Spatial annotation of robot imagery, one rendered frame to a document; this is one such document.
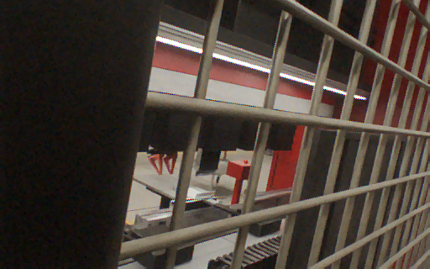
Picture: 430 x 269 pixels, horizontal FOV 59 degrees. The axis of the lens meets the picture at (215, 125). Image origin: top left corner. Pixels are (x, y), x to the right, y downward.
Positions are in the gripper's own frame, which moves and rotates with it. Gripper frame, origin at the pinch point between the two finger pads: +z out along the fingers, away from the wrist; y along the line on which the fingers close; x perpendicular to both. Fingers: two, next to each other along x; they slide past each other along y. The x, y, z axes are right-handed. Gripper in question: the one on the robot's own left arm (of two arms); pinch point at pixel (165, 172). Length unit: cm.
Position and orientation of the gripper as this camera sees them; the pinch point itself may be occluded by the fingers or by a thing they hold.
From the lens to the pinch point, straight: 145.1
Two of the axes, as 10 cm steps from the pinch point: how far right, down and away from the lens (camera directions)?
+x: -7.3, 3.0, 6.1
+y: 6.5, 0.5, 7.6
